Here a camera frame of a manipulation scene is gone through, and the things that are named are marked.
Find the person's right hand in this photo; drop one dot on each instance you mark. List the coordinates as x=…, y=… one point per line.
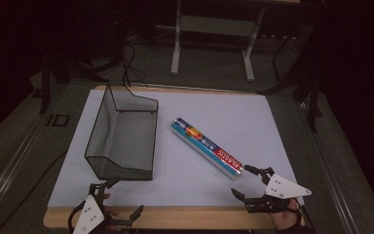
x=285, y=218

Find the long colourful plastic wrap box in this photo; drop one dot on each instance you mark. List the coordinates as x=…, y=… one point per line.
x=206, y=146

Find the white board mat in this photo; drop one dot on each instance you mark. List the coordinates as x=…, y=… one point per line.
x=230, y=113

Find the wooden table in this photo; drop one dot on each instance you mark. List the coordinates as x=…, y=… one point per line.
x=175, y=218

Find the black-framed clear storage basket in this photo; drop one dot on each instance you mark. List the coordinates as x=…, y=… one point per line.
x=123, y=143

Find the white metal desk frame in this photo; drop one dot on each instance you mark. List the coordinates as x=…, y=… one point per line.
x=214, y=26

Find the black floor plate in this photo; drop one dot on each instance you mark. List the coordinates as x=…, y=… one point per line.
x=58, y=120

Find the metal floor rail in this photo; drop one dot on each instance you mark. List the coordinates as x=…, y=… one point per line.
x=332, y=175
x=9, y=169

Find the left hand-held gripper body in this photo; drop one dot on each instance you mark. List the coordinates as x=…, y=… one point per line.
x=89, y=216

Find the person's left hand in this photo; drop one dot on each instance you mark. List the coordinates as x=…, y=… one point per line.
x=110, y=212

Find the black metal stand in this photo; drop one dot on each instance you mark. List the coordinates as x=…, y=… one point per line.
x=314, y=104
x=44, y=84

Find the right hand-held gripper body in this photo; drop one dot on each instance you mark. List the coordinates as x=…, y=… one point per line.
x=282, y=190

